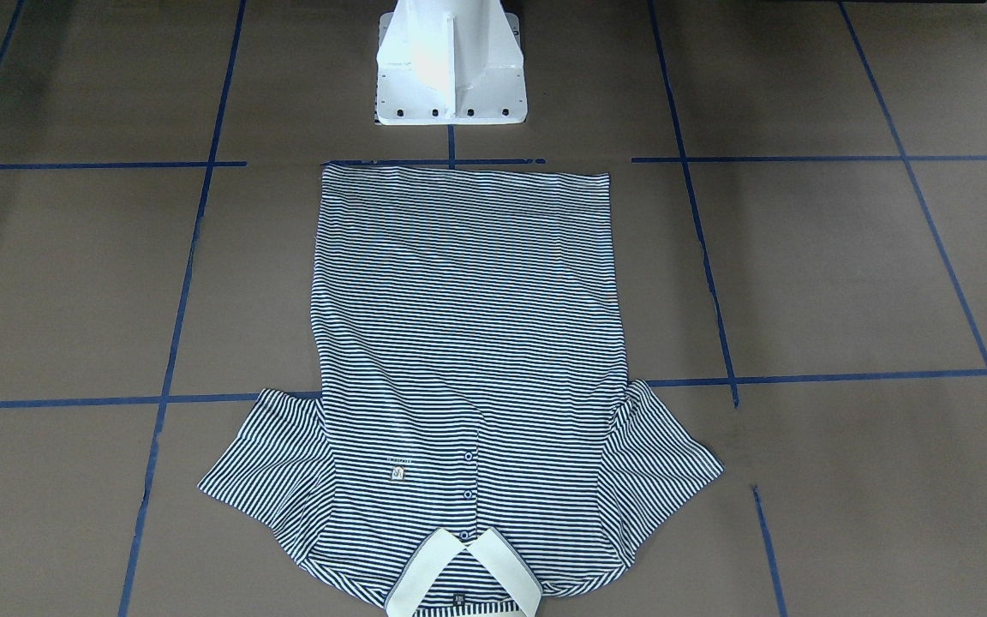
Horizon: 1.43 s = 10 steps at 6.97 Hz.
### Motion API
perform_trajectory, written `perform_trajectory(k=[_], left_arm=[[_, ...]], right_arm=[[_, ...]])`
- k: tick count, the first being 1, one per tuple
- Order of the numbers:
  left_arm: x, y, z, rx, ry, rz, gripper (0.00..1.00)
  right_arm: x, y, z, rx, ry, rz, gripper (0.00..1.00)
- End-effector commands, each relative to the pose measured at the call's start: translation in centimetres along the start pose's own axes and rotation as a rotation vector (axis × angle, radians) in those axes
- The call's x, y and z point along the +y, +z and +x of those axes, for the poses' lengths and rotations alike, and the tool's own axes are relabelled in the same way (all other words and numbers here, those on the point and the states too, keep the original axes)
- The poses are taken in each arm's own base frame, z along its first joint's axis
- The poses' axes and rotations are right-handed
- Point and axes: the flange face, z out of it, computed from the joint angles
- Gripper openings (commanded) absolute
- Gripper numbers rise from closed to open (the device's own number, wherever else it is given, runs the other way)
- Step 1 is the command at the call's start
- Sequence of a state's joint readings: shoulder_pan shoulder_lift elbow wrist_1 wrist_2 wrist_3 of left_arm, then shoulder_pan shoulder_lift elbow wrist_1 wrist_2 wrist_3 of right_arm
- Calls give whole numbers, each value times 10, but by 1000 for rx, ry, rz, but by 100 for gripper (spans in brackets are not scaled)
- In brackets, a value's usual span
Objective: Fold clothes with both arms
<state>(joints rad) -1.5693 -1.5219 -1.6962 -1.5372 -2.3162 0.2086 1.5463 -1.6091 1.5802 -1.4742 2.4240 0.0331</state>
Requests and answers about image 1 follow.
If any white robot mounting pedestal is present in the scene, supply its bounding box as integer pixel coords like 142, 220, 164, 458
374, 1, 529, 126

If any navy white striped polo shirt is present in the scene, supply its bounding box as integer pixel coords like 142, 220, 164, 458
199, 165, 723, 616

